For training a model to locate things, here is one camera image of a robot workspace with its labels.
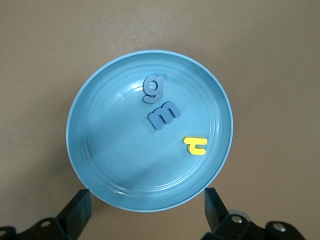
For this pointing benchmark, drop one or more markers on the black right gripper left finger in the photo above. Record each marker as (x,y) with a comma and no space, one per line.
(80,212)

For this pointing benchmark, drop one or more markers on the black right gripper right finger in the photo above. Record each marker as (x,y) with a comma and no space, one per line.
(215,217)

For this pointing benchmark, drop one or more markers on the yellow lowercase letter h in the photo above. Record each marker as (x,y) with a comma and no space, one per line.
(193,141)

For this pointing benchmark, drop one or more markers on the blue lowercase letter m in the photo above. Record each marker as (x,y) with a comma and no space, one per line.
(156,120)

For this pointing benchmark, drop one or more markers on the blue plate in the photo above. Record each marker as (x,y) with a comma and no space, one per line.
(120,150)

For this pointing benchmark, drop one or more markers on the brown table cover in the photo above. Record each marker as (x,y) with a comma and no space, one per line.
(37,75)

